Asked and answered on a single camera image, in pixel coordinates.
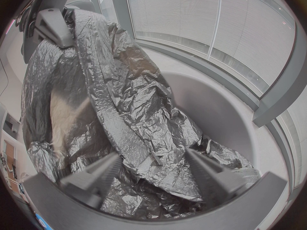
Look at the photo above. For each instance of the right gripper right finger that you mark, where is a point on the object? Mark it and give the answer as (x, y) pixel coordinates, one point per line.
(215, 181)

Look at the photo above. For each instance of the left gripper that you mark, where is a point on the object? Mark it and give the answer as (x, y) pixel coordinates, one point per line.
(30, 42)

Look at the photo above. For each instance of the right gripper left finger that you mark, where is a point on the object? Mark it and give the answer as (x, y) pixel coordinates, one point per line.
(96, 178)

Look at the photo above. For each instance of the black plastic bag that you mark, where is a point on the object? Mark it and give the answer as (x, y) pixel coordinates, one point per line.
(134, 104)

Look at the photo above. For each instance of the white trash bin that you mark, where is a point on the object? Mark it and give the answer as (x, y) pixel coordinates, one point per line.
(215, 109)

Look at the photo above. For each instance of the window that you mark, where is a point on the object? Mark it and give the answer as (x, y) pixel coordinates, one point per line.
(191, 20)

